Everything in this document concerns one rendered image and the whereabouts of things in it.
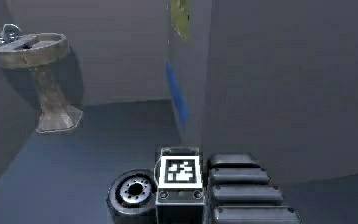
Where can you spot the chrome sink faucet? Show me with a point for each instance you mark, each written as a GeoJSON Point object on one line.
{"type": "Point", "coordinates": [7, 33]}

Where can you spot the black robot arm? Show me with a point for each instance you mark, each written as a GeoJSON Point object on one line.
{"type": "Point", "coordinates": [240, 193]}

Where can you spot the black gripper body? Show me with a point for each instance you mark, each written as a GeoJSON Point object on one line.
{"type": "Point", "coordinates": [132, 193]}

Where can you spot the grey pedestal sink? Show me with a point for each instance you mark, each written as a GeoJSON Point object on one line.
{"type": "Point", "coordinates": [50, 90]}

